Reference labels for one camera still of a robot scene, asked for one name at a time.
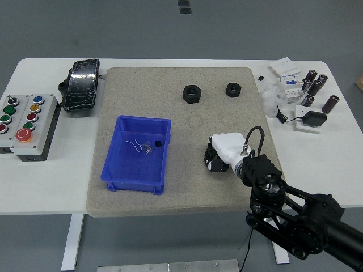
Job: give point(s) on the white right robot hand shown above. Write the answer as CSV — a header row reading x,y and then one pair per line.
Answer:
x,y
227,144

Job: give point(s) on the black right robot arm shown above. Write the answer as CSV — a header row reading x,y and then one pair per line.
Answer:
x,y
306,221

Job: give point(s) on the small black hex nut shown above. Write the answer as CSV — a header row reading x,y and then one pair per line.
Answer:
x,y
230,92

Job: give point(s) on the large black hex nut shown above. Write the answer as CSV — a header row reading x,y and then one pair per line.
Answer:
x,y
187,97

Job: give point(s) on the blue plastic box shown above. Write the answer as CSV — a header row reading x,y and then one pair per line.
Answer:
x,y
133,167

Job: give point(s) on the brown cardboard box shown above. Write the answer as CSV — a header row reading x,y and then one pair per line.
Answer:
x,y
360,81

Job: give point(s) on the grey button box with emergency stop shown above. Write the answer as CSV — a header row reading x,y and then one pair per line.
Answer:
x,y
42,116

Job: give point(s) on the grey button box with selector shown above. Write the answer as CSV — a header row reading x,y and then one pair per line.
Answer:
x,y
14,119

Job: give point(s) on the crumpled clear plastic bag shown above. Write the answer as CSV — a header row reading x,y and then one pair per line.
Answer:
x,y
270,99

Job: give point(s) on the grey-brown mat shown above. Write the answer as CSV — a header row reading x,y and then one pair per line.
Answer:
x,y
175,184

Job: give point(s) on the clear bag of screws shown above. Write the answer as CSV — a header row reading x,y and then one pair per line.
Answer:
x,y
147,148

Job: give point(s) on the white circuit breaker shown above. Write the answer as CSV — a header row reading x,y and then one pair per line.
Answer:
x,y
292,90

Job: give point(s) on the black power adapter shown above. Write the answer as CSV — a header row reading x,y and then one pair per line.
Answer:
x,y
314,119

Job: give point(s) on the dark brown capacitor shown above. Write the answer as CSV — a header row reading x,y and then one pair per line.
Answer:
x,y
322,79
314,88
308,101
310,76
330,104
305,85

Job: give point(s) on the flat white carton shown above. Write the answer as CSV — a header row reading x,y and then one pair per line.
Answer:
x,y
285,67

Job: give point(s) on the white table leg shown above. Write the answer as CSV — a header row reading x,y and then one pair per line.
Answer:
x,y
280,256
72,241

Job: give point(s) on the black floor block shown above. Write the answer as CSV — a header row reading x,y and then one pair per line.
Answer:
x,y
185,10

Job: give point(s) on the black wrapped foot pedal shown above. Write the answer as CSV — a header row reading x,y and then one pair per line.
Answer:
x,y
80,85

